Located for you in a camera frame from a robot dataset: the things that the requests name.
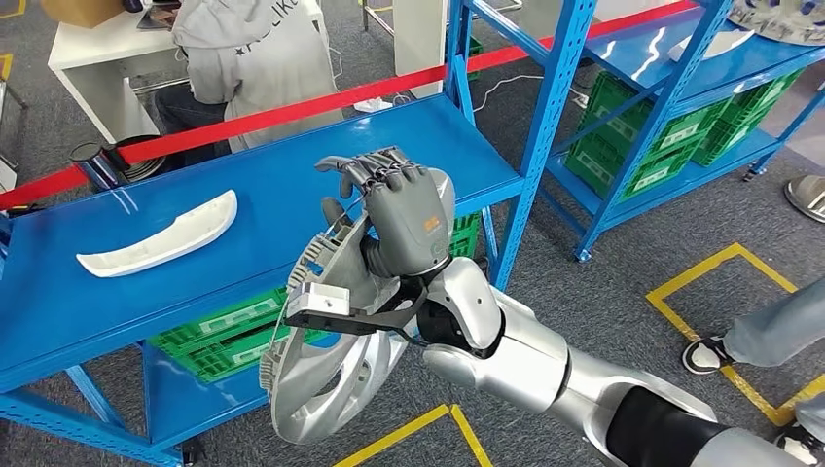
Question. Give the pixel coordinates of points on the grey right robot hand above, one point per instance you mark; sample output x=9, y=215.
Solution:
x=406, y=219

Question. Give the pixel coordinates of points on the silver wheel hubcap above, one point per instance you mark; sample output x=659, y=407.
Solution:
x=773, y=19
x=309, y=387

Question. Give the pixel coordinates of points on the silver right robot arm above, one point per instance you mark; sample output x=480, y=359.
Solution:
x=528, y=367

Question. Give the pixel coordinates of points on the blue metal shelf rack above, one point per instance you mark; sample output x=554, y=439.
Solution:
x=631, y=51
x=258, y=193

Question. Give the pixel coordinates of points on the white curved plastic part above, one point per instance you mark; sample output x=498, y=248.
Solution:
x=678, y=53
x=161, y=242

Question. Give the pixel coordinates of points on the green plastic crate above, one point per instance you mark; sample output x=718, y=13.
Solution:
x=467, y=225
x=475, y=58
x=760, y=96
x=593, y=164
x=722, y=142
x=606, y=96
x=180, y=338
x=465, y=248
x=219, y=369

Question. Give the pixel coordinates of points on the white power strip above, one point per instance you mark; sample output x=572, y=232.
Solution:
x=374, y=105

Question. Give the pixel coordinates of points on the white pillar panel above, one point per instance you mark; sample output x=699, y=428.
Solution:
x=419, y=45

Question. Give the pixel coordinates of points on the red barrier belt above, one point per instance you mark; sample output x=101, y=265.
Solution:
x=258, y=119

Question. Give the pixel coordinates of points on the person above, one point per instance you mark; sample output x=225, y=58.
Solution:
x=773, y=329
x=271, y=64

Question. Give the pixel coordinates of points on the dark blue cup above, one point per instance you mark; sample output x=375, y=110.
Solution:
x=134, y=5

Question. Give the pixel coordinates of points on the white desk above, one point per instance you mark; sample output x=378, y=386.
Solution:
x=96, y=58

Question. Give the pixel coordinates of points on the cardboard box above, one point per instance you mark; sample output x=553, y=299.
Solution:
x=84, y=11

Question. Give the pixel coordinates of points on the chrome round stand base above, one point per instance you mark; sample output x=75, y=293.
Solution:
x=809, y=200

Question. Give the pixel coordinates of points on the black camera bracket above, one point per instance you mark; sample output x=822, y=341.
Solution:
x=374, y=319

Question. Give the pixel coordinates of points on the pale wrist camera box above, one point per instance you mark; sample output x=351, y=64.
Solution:
x=319, y=300

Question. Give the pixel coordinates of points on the black stanchion post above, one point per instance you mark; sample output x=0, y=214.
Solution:
x=90, y=158

